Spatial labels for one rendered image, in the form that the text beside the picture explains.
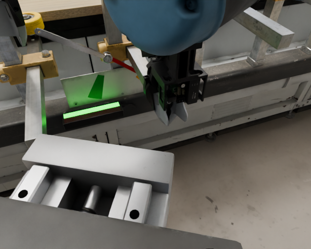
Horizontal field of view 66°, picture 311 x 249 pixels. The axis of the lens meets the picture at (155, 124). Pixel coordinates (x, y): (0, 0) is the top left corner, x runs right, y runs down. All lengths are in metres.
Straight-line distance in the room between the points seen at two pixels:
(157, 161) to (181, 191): 1.13
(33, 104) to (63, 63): 0.40
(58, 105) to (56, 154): 0.54
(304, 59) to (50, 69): 0.88
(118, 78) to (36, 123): 0.30
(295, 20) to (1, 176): 1.54
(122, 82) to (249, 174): 0.99
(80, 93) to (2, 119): 0.23
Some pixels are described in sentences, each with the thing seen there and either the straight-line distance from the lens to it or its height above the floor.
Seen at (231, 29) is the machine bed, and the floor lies 0.74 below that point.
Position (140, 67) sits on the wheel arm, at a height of 0.86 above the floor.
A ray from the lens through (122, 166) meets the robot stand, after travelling 0.21.
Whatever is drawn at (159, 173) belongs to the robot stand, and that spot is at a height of 0.99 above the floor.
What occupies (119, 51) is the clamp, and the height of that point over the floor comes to 0.85.
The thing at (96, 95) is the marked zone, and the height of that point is 0.73.
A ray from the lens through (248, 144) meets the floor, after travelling 1.63.
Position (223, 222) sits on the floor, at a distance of 1.31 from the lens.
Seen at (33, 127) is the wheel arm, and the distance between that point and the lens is 0.49.
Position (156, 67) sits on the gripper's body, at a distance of 0.38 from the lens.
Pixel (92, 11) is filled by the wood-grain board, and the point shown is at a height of 0.88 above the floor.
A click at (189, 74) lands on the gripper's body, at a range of 0.36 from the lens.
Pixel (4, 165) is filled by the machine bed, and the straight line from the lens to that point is 1.32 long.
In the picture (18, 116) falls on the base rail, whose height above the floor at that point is 0.70.
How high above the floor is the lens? 1.17
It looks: 46 degrees down
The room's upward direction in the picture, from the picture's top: straight up
